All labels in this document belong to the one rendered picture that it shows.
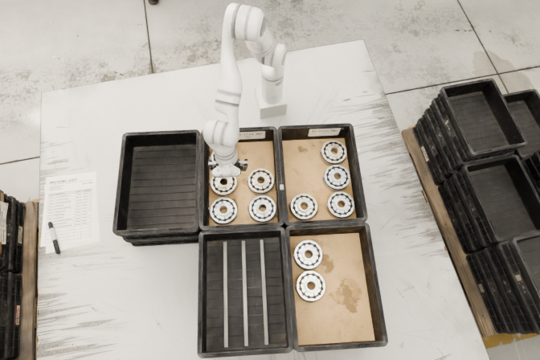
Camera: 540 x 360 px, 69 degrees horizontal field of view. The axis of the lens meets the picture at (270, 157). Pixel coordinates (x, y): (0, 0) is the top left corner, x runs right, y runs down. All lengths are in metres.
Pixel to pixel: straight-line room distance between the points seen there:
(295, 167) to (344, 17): 1.85
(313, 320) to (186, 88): 1.17
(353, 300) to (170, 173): 0.84
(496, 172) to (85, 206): 2.02
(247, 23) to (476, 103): 1.60
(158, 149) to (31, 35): 1.99
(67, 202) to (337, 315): 1.17
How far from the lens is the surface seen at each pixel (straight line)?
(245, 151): 1.60
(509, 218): 2.34
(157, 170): 1.63
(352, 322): 1.49
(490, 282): 2.31
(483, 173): 2.36
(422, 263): 1.73
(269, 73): 1.58
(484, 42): 3.43
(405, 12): 3.38
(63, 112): 2.05
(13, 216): 2.47
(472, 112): 2.37
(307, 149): 1.62
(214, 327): 1.46
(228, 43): 1.12
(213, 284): 1.47
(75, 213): 1.82
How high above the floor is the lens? 2.29
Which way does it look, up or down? 66 degrees down
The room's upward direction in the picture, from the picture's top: 3 degrees clockwise
